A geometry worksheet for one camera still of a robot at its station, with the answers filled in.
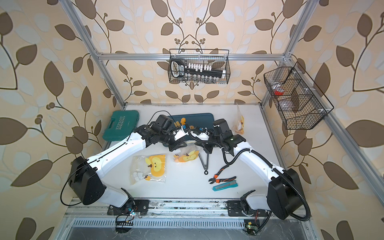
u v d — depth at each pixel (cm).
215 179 83
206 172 86
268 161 46
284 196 40
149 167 85
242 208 67
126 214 71
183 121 105
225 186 82
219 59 91
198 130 66
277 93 82
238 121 92
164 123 63
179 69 85
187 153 84
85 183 41
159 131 62
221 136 62
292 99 79
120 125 102
